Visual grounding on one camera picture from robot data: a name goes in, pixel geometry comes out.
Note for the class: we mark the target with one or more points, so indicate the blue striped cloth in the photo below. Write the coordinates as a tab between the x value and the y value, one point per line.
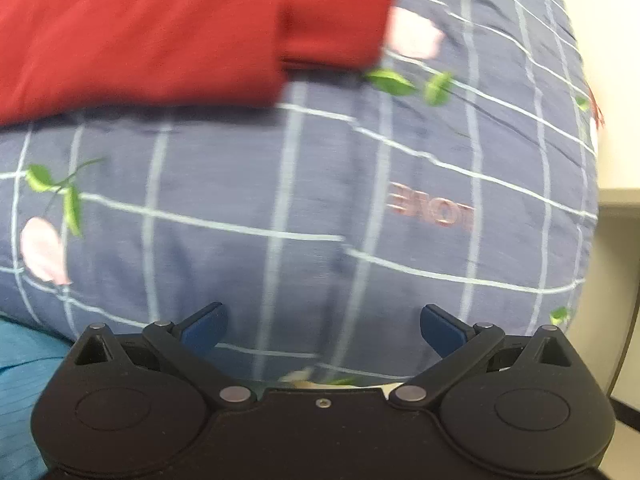
29	358

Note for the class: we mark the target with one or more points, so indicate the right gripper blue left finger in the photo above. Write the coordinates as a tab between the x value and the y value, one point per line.
198	334

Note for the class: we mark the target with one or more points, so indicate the blue plaid floral quilt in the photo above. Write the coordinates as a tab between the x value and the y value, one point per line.
458	170

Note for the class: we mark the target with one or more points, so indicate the white bedside cabinet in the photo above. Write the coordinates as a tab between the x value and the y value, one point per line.
606	328

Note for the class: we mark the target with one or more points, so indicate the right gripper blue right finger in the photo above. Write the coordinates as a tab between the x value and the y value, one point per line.
452	338

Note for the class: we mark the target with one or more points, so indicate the red long-sleeve sweater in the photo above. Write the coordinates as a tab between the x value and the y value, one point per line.
59	55

